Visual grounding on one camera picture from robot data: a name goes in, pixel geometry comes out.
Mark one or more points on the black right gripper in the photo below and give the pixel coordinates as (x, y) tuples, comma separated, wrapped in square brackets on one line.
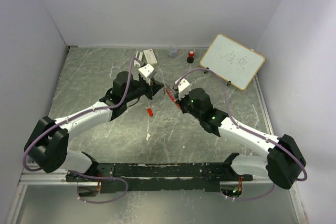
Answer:
[(180, 102)]

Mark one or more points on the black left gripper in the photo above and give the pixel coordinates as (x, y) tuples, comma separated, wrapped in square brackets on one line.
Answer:
[(153, 88)]

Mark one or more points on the red handled metal key holder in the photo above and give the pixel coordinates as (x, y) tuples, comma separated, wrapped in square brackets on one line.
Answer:
[(173, 95)]

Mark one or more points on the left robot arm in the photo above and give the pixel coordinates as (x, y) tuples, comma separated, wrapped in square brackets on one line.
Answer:
[(47, 146)]

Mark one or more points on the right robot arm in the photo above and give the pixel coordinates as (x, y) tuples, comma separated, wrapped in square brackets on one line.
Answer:
[(278, 158)]

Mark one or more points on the red usb stick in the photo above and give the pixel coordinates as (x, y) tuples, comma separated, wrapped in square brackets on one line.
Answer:
[(149, 110)]

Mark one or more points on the white green staple box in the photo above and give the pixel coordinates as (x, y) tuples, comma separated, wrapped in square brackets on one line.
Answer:
[(150, 57)]

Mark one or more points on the white stapler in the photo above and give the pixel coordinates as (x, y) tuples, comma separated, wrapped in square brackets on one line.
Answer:
[(138, 59)]

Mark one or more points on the clear paperclip jar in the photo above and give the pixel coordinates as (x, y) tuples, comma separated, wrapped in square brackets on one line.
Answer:
[(173, 51)]

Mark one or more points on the red black stamp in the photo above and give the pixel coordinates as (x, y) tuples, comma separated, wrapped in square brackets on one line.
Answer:
[(190, 58)]

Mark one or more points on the yellow framed whiteboard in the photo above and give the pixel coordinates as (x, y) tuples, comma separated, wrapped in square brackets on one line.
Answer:
[(232, 61)]

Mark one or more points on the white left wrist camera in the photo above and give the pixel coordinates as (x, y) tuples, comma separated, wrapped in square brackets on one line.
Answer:
[(147, 72)]

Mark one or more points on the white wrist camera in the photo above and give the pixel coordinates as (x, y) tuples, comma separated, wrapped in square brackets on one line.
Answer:
[(147, 72), (183, 88)]

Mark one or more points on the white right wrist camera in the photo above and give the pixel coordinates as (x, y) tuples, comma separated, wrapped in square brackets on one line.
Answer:
[(183, 88)]

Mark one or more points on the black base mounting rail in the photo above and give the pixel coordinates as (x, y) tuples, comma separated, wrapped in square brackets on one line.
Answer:
[(172, 176)]

